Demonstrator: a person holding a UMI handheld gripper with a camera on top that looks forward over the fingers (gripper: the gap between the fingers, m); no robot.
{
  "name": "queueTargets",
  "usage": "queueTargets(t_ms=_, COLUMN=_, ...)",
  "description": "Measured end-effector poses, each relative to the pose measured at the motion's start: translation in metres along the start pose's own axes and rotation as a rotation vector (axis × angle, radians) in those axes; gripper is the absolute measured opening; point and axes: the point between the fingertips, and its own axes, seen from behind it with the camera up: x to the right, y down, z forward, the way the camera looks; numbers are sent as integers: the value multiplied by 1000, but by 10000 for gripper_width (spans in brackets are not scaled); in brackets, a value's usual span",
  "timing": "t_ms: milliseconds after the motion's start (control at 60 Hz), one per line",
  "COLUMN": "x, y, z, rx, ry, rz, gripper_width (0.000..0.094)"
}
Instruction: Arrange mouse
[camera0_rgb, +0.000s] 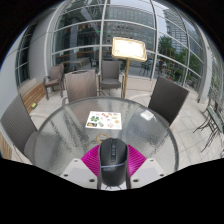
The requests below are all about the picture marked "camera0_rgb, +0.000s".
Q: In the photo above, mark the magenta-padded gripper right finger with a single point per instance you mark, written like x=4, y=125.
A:
x=136, y=161

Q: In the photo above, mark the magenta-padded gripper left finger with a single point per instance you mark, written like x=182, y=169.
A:
x=90, y=161

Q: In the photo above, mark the black computer mouse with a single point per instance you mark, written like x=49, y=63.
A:
x=113, y=160

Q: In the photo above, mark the colourful printed menu sheet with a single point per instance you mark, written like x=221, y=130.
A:
x=104, y=120

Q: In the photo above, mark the dark wicker chair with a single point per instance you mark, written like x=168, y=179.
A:
x=167, y=98
x=16, y=123

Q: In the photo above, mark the brown wicker chair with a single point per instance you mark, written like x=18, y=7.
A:
x=81, y=85

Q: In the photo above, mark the wooden slat bench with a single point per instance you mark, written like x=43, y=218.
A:
x=4, y=146
x=32, y=96

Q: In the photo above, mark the black metal folding chair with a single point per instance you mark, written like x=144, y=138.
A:
x=215, y=120

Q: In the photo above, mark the grey wicker armchair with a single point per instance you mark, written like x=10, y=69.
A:
x=111, y=70

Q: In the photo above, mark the brown wicker armchair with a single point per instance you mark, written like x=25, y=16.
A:
x=56, y=73

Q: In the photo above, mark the gold framed menu stand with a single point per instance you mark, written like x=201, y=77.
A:
x=129, y=49

